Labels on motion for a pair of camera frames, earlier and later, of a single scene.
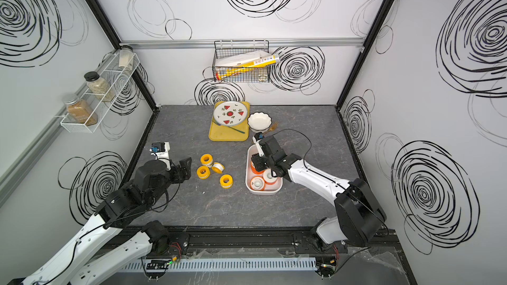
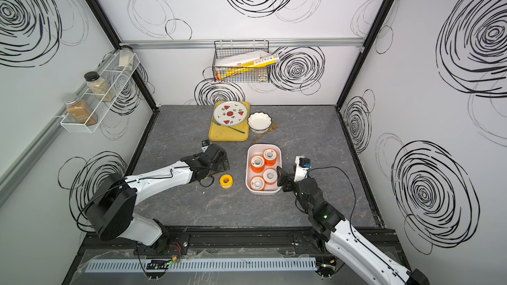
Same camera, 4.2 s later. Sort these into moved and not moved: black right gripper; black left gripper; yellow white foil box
Moved: black left gripper; black right gripper
Not moved: yellow white foil box
